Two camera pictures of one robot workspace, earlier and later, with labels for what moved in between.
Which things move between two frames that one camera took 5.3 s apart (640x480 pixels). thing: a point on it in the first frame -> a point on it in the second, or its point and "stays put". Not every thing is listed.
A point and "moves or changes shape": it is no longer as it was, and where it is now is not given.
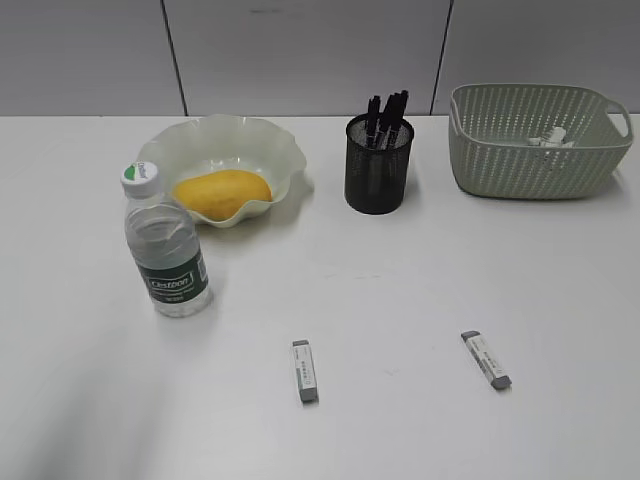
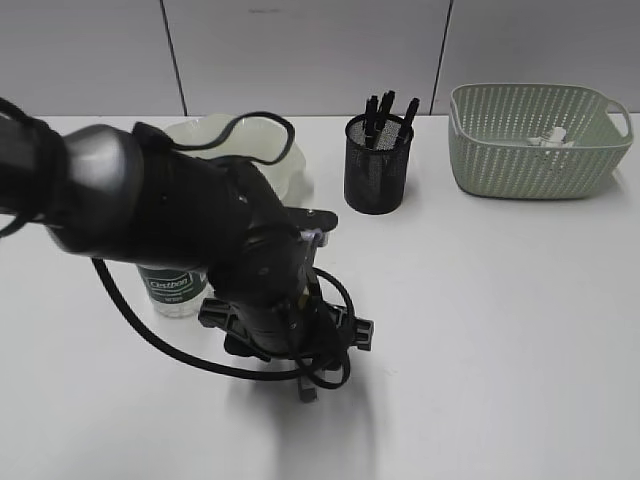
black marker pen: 399,116 -> 407,128
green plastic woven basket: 491,126 stays put
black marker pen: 373,118 stays put
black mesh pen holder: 378,153 stays put
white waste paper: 555,141 stays put
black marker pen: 388,120 moves or changes shape
